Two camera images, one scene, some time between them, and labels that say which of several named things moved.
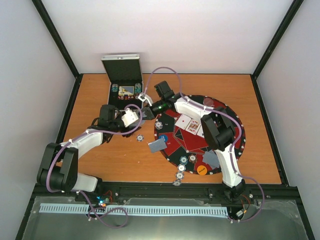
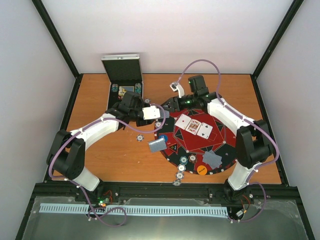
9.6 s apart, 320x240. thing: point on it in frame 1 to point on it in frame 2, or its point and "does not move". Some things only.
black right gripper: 148,113 to 172,106
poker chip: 140,138 does not move
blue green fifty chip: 183,160 does not move
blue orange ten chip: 181,168 does not move
